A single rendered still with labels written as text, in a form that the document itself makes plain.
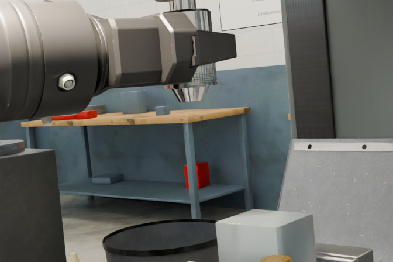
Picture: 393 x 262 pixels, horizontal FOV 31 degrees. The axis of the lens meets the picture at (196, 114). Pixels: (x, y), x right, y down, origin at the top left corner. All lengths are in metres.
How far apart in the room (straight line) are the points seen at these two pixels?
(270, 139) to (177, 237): 3.04
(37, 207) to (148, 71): 0.39
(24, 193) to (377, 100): 0.45
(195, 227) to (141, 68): 2.34
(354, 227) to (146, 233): 2.02
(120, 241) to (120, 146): 4.35
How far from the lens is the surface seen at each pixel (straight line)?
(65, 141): 7.80
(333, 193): 0.94
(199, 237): 2.85
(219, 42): 0.59
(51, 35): 0.50
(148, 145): 6.81
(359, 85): 0.94
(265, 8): 5.79
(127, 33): 0.53
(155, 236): 2.88
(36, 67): 0.49
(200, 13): 0.59
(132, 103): 6.43
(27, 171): 0.87
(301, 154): 0.98
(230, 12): 6.02
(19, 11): 0.51
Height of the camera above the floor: 1.22
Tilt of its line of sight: 4 degrees down
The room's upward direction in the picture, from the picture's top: 5 degrees counter-clockwise
